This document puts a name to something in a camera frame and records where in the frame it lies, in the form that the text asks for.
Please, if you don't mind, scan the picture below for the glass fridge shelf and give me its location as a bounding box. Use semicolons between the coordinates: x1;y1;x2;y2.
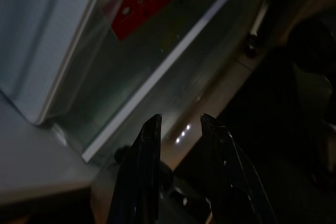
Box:
44;0;250;162

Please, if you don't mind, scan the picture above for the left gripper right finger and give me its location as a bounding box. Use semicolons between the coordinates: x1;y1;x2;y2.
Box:
200;113;277;224

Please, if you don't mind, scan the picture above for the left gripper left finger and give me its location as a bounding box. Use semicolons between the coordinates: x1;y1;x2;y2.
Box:
106;113;163;224

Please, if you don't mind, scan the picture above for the dark grey fridge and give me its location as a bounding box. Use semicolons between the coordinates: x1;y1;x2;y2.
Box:
0;0;274;209

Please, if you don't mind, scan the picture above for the red white food box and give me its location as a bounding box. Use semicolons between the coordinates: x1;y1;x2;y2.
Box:
108;0;172;40

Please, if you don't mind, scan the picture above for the white plastic storage box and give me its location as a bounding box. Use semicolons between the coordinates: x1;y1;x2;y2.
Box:
0;0;124;126

